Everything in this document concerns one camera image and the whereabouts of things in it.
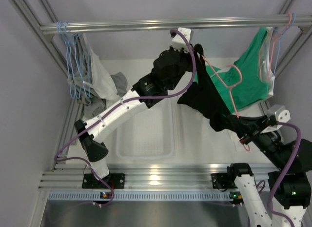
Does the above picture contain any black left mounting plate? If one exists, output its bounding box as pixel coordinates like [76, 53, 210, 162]
[82, 173, 125, 189]

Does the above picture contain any grey slotted cable duct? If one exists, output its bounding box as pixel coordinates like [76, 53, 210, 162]
[48, 191, 233, 202]

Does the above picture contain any grey tank top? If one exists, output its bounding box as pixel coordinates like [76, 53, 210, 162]
[67, 33, 130, 120]

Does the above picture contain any pink hanger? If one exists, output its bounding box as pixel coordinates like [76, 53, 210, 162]
[201, 53, 252, 152]
[258, 12, 293, 83]

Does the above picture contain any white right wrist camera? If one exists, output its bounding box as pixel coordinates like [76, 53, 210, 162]
[266, 104, 291, 130]

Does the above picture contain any white tank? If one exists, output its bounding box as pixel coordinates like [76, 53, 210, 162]
[82, 34, 119, 101]
[226, 26, 277, 149]

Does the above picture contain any aluminium hanging rail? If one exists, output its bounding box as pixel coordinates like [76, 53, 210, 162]
[40, 13, 312, 35]

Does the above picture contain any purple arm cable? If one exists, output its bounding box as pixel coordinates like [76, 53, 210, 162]
[54, 29, 197, 208]
[246, 122, 303, 227]

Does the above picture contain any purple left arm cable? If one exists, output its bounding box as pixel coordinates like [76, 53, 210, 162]
[54, 29, 197, 208]

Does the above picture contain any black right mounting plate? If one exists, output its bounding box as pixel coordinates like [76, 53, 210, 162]
[211, 173, 236, 190]

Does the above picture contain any black mounting plate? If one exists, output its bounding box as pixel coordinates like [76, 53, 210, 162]
[82, 173, 125, 189]
[211, 173, 236, 190]

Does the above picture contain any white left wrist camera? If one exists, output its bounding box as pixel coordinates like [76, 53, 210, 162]
[170, 27, 193, 53]

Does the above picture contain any blue hanger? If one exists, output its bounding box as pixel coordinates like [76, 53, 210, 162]
[269, 13, 297, 75]
[74, 33, 92, 99]
[64, 22, 82, 99]
[57, 21, 76, 99]

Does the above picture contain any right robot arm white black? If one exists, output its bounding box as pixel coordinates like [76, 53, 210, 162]
[225, 115, 312, 227]

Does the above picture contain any white plastic laundry basket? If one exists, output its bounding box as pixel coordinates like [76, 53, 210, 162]
[116, 99, 175, 160]

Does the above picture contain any green tank top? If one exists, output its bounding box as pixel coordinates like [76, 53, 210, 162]
[206, 27, 273, 114]

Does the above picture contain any black tank top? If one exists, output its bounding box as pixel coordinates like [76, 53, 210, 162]
[176, 43, 271, 140]

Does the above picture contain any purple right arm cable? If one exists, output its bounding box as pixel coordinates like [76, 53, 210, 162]
[246, 122, 303, 227]

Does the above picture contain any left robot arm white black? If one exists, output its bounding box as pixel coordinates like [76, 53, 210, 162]
[74, 47, 196, 188]

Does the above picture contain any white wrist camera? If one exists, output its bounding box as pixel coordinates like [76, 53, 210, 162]
[170, 27, 193, 53]
[266, 104, 291, 130]

